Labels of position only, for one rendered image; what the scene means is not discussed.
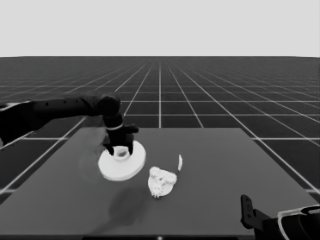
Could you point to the large thick white disc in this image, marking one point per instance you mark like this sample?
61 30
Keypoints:
113 170

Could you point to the small white T-shaped piece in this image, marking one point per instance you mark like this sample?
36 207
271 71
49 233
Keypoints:
180 162

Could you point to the white round gear carrier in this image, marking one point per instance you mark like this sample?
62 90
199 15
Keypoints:
166 191

